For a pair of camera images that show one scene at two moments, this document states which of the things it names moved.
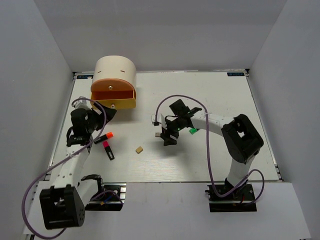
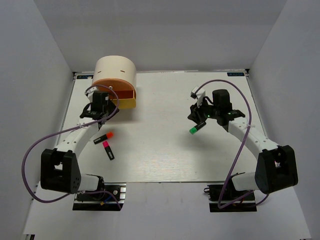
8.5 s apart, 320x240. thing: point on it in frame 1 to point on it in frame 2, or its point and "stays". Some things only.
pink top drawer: [112, 88] stays
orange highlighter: [108, 135] stays
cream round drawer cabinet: [115, 67] stays
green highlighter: [193, 130] stays
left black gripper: [101, 117] to [112, 106]
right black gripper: [167, 132] to [195, 116]
